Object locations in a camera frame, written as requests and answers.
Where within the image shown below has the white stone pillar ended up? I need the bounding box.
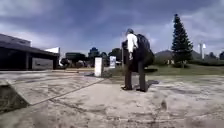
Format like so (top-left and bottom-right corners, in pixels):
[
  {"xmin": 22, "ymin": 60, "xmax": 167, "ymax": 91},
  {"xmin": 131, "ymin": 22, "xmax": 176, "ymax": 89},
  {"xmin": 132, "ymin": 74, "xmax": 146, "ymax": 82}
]
[{"xmin": 94, "ymin": 56, "xmax": 104, "ymax": 78}]

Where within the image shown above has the grass field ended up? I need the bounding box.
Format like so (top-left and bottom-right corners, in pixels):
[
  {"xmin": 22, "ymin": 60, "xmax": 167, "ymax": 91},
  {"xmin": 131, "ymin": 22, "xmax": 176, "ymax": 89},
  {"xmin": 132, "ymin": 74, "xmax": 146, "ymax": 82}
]
[{"xmin": 103, "ymin": 63, "xmax": 224, "ymax": 78}]

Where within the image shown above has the dark flat-roofed building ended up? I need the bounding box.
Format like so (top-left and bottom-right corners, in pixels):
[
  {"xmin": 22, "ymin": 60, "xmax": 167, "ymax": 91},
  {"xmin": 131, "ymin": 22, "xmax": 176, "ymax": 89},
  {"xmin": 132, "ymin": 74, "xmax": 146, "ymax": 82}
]
[{"xmin": 0, "ymin": 33, "xmax": 62, "ymax": 71}]

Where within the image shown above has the white sign board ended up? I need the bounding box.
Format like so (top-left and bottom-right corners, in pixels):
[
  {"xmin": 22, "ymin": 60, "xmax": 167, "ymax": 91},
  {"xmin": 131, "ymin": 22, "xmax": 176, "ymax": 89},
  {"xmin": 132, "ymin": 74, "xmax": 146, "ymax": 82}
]
[{"xmin": 109, "ymin": 55, "xmax": 117, "ymax": 70}]

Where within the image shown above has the tall conifer tree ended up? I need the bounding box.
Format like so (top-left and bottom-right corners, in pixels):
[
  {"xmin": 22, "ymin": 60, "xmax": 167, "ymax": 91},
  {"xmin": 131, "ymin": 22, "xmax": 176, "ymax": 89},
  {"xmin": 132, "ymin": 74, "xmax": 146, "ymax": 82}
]
[{"xmin": 170, "ymin": 13, "xmax": 194, "ymax": 69}]

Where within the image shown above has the weathered grey concrete pavement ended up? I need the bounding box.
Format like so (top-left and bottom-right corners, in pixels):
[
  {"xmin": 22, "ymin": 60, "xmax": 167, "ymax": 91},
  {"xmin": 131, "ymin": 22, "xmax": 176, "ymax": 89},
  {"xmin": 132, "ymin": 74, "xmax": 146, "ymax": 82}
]
[{"xmin": 0, "ymin": 69, "xmax": 224, "ymax": 128}]

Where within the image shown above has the dark hedge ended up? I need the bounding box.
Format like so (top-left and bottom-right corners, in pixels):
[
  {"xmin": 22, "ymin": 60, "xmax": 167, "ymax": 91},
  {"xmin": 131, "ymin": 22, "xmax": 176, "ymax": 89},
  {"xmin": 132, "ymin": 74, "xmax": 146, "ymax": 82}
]
[{"xmin": 189, "ymin": 58, "xmax": 224, "ymax": 67}]

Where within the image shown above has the person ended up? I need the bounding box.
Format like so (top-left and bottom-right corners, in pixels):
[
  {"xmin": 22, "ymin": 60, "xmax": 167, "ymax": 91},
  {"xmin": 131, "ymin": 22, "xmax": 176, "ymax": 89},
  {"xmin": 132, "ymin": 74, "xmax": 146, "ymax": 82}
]
[{"xmin": 120, "ymin": 28, "xmax": 155, "ymax": 93}]

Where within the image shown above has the white tower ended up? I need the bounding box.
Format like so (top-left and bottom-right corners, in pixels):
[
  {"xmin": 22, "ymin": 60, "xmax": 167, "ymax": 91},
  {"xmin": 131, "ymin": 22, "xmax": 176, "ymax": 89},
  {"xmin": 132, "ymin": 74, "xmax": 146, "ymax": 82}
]
[{"xmin": 198, "ymin": 42, "xmax": 207, "ymax": 61}]

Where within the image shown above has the row of distant trees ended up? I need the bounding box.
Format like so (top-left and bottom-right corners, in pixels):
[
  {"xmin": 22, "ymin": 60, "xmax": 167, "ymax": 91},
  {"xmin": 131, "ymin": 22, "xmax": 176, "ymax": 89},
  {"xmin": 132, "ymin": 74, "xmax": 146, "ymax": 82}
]
[{"xmin": 59, "ymin": 46, "xmax": 124, "ymax": 68}]

